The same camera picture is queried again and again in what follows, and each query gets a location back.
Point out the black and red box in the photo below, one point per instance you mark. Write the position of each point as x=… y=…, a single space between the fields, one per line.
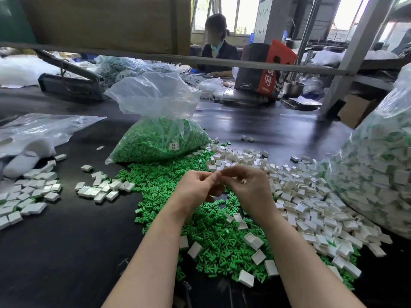
x=261 y=73

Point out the person's left forearm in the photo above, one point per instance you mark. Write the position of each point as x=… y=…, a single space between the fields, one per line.
x=146 y=276

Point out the grey metal shelf frame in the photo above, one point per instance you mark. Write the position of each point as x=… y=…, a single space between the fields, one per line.
x=128 y=55

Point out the brown board panel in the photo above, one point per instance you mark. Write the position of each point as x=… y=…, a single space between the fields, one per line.
x=96 y=23

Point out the person's left hand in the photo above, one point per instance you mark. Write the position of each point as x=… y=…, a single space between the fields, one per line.
x=189 y=194

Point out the black table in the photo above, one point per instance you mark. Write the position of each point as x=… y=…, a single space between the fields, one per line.
x=64 y=263

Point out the pile of green parts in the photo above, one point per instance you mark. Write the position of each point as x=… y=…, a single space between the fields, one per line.
x=155 y=185

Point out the large bag of white caps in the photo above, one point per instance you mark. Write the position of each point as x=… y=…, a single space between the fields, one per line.
x=388 y=166

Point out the person's right hand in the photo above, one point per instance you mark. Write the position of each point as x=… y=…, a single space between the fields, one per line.
x=254 y=189

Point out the white plastic sheet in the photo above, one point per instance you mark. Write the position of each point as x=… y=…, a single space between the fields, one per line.
x=25 y=71

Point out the pile of white plastic caps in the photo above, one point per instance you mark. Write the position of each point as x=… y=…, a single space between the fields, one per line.
x=324 y=200

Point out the empty clear plastic bag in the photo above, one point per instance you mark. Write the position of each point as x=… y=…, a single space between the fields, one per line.
x=42 y=128

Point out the white paper sheets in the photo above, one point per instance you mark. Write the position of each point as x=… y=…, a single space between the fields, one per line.
x=302 y=102

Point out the cardboard box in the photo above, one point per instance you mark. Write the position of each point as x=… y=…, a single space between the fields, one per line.
x=358 y=112

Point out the bag of green clips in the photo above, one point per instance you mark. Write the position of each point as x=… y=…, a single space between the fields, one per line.
x=162 y=139

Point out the crumpled white plastic bag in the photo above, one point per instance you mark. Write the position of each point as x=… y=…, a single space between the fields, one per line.
x=210 y=87

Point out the person's right forearm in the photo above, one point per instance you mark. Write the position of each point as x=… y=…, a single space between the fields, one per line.
x=318 y=276

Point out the clear bag of pale parts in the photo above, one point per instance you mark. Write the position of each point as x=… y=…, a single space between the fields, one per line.
x=128 y=68

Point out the pile of assembled white pieces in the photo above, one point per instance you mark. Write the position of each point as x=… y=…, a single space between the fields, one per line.
x=31 y=195

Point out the white bags on shelf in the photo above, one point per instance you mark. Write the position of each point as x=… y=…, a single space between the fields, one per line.
x=353 y=57

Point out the metal bowl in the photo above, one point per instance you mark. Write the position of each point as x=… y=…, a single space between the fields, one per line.
x=293 y=89

